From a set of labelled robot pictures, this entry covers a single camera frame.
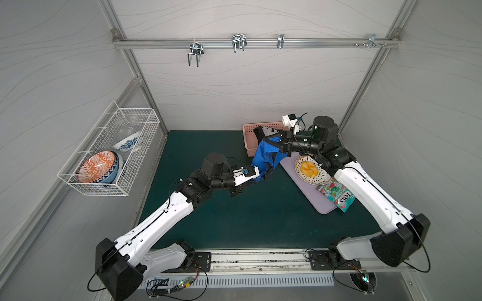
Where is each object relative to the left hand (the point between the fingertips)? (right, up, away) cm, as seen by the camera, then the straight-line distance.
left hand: (254, 177), depth 69 cm
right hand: (+3, +14, -7) cm, 16 cm away
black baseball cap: (+7, +20, +42) cm, 47 cm away
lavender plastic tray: (+28, -11, +25) cm, 39 cm away
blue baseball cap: (+4, +7, -4) cm, 9 cm away
